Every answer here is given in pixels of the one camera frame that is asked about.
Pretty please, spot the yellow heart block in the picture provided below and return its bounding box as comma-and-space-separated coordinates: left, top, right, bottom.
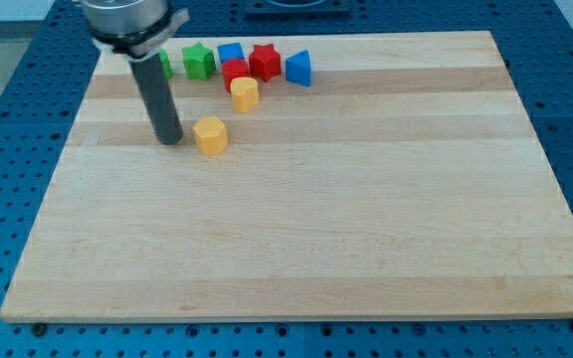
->
230, 77, 260, 113

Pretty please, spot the red star block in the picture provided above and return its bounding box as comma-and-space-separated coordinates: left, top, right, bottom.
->
249, 44, 282, 82

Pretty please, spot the yellow hexagon block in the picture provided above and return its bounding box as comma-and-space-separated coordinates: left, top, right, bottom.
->
192, 116, 229, 156

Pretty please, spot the blue triangle block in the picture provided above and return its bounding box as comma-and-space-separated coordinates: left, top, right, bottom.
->
285, 50, 311, 87

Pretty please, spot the light wooden board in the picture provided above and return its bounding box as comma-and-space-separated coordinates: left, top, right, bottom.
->
0, 31, 573, 323

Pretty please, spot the red cylinder block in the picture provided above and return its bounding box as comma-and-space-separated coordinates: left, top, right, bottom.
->
221, 58, 250, 92

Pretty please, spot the blue cube block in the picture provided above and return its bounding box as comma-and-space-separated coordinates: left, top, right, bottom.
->
217, 42, 245, 64

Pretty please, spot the green star block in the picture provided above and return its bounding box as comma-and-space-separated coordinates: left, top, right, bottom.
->
182, 42, 216, 81

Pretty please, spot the green block behind rod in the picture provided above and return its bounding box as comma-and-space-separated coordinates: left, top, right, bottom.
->
159, 50, 174, 80

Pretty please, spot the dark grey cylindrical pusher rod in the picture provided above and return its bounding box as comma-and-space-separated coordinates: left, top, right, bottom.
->
129, 54, 183, 145

